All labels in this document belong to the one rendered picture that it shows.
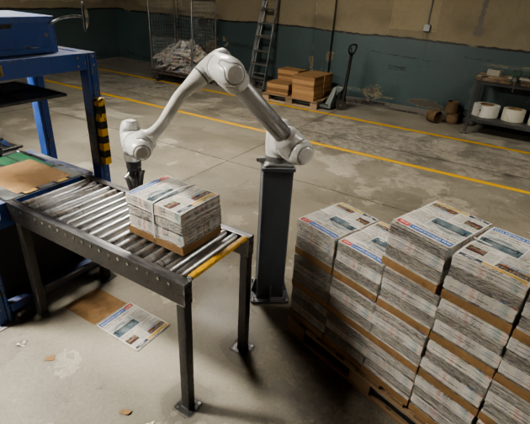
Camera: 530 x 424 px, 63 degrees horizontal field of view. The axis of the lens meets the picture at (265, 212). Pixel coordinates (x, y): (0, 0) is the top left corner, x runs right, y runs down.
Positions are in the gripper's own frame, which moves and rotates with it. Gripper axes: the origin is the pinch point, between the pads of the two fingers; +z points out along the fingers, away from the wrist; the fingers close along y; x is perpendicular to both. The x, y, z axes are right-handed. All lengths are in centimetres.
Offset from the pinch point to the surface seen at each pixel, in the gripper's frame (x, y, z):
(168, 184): -18.2, 5.7, -9.8
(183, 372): -58, -31, 67
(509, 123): -145, 639, 67
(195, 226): -45.6, -5.8, 0.6
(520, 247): -178, 43, -12
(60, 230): 23.7, -31.3, 14.8
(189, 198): -37.0, 0.3, -9.7
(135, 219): -12.5, -13.4, 4.6
